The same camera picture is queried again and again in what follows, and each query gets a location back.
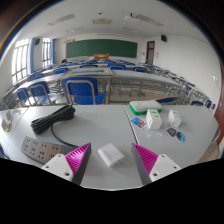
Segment blue curtain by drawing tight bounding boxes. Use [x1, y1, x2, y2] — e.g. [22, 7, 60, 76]
[29, 37, 36, 76]
[49, 38, 56, 66]

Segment ceiling projector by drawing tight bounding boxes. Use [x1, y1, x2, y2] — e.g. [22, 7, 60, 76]
[124, 13, 141, 23]

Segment brown door with window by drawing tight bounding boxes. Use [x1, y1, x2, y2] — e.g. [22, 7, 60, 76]
[145, 40, 156, 65]

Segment large window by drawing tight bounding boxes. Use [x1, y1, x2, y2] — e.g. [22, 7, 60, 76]
[11, 39, 31, 84]

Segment narrow window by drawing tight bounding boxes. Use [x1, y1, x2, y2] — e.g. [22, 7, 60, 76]
[41, 37, 52, 68]

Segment ceiling light panels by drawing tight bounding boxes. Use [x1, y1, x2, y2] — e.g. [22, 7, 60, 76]
[47, 12, 165, 34]

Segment green and white case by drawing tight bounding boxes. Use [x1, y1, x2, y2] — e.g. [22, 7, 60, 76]
[129, 100, 163, 116]

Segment coiled black power cable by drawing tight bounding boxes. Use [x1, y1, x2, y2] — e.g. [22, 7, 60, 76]
[30, 104, 79, 148]

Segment red-brown door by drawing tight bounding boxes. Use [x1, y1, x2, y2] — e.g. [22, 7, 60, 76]
[214, 98, 224, 146]

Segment small white box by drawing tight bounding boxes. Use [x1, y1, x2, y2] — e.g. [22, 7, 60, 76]
[145, 108, 164, 130]
[167, 109, 183, 129]

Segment grey classroom desks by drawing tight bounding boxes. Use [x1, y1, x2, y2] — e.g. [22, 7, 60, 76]
[0, 59, 208, 108]

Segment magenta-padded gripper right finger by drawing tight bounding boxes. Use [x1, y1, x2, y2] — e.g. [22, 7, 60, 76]
[130, 142, 183, 186]

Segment colourful printed card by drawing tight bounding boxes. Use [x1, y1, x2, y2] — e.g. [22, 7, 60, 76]
[130, 116, 148, 130]

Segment blue chair with metal frame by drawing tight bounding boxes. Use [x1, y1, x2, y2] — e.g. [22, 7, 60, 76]
[63, 77, 106, 106]

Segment white charger block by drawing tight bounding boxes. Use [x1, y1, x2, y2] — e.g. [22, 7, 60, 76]
[97, 142, 126, 169]

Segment desk with printed top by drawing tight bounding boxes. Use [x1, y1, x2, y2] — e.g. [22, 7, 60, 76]
[60, 68, 113, 105]

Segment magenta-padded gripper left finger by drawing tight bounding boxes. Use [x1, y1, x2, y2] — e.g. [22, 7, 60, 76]
[41, 142, 93, 186]

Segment blue round sticker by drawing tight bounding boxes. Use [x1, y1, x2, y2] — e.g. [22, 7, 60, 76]
[175, 131, 187, 143]

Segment green chalkboard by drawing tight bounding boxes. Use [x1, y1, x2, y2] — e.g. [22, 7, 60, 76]
[65, 38, 138, 60]

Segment dark brown power strip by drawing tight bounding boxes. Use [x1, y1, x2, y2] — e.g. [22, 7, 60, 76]
[20, 135, 69, 165]

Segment orange lectern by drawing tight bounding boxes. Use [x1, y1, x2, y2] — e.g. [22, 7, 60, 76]
[93, 53, 110, 60]

